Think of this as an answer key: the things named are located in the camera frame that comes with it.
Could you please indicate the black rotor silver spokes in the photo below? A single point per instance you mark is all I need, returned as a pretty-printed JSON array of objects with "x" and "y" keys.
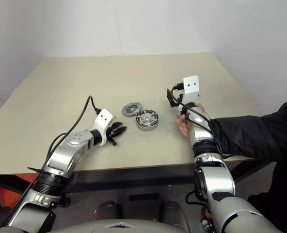
[{"x": 147, "y": 119}]

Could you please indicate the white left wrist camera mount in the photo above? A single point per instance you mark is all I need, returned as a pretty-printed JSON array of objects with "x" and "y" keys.
[{"x": 103, "y": 119}]

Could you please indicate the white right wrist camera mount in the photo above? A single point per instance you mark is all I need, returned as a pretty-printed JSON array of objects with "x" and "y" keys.
[{"x": 190, "y": 87}]

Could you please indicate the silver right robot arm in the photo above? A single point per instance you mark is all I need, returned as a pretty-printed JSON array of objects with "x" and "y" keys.
[{"x": 213, "y": 179}]

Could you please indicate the silver motor stator housing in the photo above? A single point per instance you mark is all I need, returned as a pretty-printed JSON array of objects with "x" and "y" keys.
[{"x": 146, "y": 128}]

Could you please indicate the black table frame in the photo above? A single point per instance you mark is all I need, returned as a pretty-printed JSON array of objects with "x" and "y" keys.
[{"x": 133, "y": 177}]

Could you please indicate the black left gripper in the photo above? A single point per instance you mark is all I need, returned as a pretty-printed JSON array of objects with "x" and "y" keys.
[{"x": 109, "y": 136}]

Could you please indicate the grey cover plate with circuit board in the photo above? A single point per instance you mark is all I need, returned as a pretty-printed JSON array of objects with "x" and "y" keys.
[{"x": 131, "y": 109}]

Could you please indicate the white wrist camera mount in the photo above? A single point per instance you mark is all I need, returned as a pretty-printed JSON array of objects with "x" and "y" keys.
[
  {"x": 103, "y": 119},
  {"x": 190, "y": 87}
]

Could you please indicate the dark rounded shape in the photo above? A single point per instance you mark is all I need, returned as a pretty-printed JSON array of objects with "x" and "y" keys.
[
  {"x": 172, "y": 213},
  {"x": 107, "y": 211}
]

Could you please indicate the grey robot torso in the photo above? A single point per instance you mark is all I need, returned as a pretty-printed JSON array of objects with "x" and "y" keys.
[{"x": 133, "y": 229}]

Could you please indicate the person's forearm black sleeve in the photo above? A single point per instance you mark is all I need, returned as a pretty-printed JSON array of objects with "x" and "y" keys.
[{"x": 250, "y": 136}]

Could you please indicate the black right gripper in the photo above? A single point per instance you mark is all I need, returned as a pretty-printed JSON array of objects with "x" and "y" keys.
[{"x": 178, "y": 98}]

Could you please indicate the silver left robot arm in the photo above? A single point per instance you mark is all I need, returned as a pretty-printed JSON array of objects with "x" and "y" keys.
[{"x": 63, "y": 155}]

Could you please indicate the person's bare hand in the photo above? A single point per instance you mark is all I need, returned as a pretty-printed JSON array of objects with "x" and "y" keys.
[{"x": 182, "y": 123}]

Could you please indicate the orange object under table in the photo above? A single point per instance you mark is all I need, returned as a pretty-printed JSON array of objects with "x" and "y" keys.
[{"x": 7, "y": 199}]

